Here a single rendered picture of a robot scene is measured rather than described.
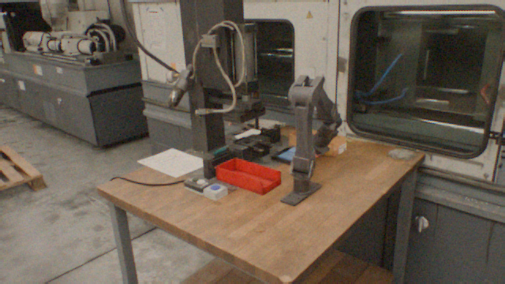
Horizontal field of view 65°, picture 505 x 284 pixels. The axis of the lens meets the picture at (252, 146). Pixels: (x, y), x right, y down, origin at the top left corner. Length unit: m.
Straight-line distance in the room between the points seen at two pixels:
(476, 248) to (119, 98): 3.88
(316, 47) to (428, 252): 1.23
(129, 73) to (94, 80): 0.44
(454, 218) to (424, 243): 0.23
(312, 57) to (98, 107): 3.02
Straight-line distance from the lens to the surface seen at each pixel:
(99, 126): 4.80
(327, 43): 2.22
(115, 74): 4.81
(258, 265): 1.17
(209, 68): 1.81
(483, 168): 1.98
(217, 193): 1.51
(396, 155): 1.91
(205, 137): 1.95
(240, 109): 1.75
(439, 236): 2.22
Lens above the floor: 1.62
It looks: 21 degrees down
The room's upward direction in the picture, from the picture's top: 2 degrees counter-clockwise
